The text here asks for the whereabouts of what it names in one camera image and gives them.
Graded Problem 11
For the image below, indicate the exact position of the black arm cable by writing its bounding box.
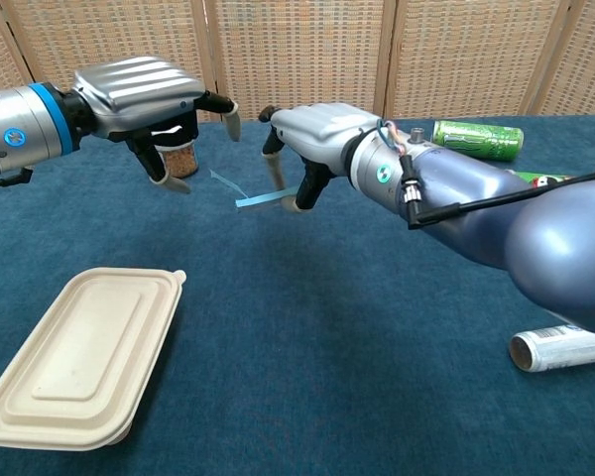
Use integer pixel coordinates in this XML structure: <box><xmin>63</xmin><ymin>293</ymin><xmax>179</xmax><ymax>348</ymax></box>
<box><xmin>399</xmin><ymin>154</ymin><xmax>595</xmax><ymax>230</ymax></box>

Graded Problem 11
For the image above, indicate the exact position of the beige lidded food container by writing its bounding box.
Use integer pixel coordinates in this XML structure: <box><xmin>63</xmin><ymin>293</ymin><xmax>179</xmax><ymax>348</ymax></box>
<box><xmin>0</xmin><ymin>267</ymin><xmax>187</xmax><ymax>452</ymax></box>

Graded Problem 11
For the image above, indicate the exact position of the green Monster energy can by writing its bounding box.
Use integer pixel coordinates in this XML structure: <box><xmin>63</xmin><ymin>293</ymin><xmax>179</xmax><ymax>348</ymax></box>
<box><xmin>431</xmin><ymin>120</ymin><xmax>525</xmax><ymax>163</ymax></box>

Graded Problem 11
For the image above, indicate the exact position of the woven folding screen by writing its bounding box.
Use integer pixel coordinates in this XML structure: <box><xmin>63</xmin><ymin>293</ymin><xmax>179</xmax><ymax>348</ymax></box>
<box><xmin>0</xmin><ymin>0</ymin><xmax>595</xmax><ymax>133</ymax></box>

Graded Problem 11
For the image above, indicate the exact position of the clear spice jar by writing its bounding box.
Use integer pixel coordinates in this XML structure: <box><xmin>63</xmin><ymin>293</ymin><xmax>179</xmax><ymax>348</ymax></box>
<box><xmin>161</xmin><ymin>142</ymin><xmax>200</xmax><ymax>179</ymax></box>

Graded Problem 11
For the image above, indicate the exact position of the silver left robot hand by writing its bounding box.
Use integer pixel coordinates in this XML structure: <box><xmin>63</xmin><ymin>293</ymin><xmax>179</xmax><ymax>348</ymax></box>
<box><xmin>61</xmin><ymin>56</ymin><xmax>242</xmax><ymax>194</ymax></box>

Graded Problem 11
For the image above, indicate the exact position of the blue table cloth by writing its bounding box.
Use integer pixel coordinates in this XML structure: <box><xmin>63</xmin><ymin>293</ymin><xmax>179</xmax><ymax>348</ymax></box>
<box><xmin>0</xmin><ymin>114</ymin><xmax>595</xmax><ymax>476</ymax></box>

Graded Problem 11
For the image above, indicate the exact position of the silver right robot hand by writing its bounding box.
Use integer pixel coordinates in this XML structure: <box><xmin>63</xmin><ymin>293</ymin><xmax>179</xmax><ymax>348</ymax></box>
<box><xmin>257</xmin><ymin>102</ymin><xmax>382</xmax><ymax>213</ymax></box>

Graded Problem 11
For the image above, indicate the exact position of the green Pringles can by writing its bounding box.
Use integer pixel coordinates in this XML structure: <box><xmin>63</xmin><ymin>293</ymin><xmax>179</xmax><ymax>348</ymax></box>
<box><xmin>513</xmin><ymin>170</ymin><xmax>575</xmax><ymax>188</ymax></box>

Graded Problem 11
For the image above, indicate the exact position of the silver foil roll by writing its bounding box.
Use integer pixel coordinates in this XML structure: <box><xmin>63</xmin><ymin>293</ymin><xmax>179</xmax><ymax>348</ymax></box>
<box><xmin>509</xmin><ymin>324</ymin><xmax>595</xmax><ymax>374</ymax></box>

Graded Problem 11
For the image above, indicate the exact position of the light blue paper strip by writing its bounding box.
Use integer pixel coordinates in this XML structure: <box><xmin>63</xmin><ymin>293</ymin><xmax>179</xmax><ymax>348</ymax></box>
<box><xmin>209</xmin><ymin>169</ymin><xmax>298</xmax><ymax>210</ymax></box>

